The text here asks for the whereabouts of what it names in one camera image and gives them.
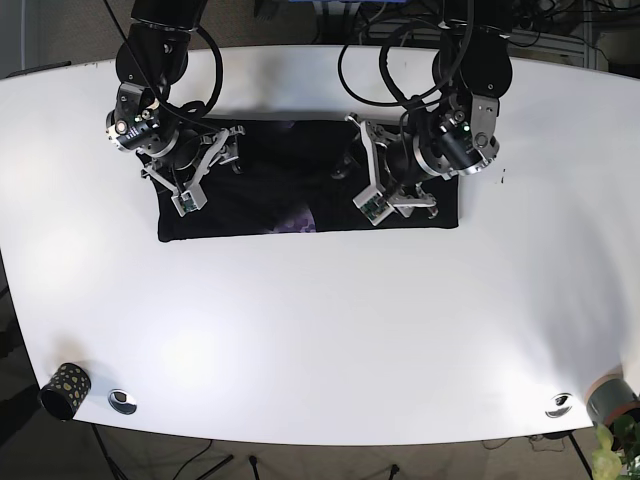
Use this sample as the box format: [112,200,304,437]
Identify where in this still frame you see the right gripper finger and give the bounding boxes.
[226,151,245,175]

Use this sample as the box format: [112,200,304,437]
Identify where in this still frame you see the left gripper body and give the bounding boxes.
[345,114,439,227]

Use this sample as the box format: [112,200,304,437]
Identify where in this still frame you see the black T-shirt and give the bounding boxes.
[156,120,461,243]

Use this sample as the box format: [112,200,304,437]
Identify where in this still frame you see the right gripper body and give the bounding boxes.
[140,125,246,216]

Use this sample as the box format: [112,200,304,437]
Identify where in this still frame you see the black gold-dotted cup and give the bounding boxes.
[38,363,92,421]

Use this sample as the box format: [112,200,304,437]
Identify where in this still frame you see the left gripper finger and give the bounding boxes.
[330,153,357,181]

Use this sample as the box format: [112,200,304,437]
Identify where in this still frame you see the grey plant pot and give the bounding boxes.
[586,375,639,427]

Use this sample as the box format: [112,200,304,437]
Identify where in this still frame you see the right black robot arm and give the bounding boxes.
[105,1,245,216]

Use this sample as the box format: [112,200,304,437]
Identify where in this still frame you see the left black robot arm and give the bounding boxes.
[347,1,513,226]

